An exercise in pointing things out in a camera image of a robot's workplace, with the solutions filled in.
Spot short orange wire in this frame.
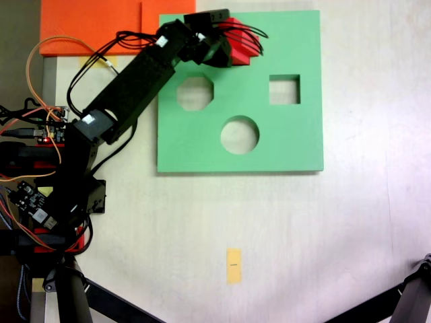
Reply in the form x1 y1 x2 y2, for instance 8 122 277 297
45 109 63 166

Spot blue braided cable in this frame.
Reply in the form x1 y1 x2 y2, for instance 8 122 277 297
16 264 27 320

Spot long orange wire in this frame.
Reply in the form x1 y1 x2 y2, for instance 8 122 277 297
26 36 102 117

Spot black tripod leg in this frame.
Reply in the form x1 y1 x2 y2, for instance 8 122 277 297
43 262 94 323
392 252 431 323

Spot black cable between arm motors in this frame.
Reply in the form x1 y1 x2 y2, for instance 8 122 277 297
66 30 162 117

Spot black clamp bar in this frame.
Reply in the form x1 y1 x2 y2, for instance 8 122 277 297
0 143 59 162

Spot red cross columnar block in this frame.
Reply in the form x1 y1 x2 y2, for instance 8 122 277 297
217 17 262 67

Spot black USB cable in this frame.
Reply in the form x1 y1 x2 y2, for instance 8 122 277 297
0 129 43 138

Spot green shape sorter board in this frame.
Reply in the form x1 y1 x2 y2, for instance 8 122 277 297
156 9 325 176

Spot grey metal table rail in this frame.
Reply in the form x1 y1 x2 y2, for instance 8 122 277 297
42 56 57 108

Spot large orange flat block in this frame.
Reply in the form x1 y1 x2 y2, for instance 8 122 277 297
39 0 161 57

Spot circuit board with green terminal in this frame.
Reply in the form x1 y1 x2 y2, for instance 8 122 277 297
36 106 71 144

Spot black cable joined to orange wire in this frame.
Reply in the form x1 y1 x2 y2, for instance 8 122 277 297
94 52 139 172

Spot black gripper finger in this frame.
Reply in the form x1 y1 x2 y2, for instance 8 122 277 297
201 35 234 69

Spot black circuit board with inductor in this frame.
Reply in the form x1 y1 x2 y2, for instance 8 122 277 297
8 180 58 231

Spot yellow tape marker with line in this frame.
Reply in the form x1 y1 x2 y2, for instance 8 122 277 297
226 248 242 285

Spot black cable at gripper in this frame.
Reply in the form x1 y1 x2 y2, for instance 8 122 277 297
215 23 269 57

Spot red printed base bracket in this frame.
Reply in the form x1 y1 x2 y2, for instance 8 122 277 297
33 225 86 253
6 143 65 169

